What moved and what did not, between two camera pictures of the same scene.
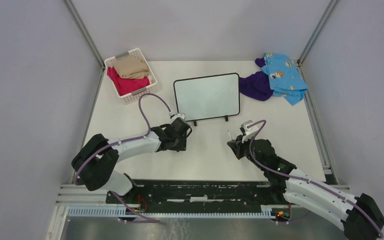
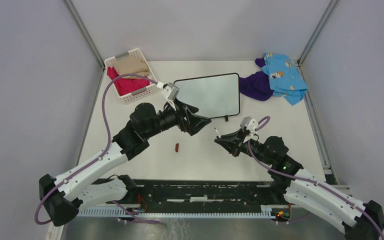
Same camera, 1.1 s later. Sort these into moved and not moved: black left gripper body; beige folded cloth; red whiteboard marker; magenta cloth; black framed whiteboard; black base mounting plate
Moved: black left gripper body; red whiteboard marker
Not moved: magenta cloth; black framed whiteboard; black base mounting plate; beige folded cloth
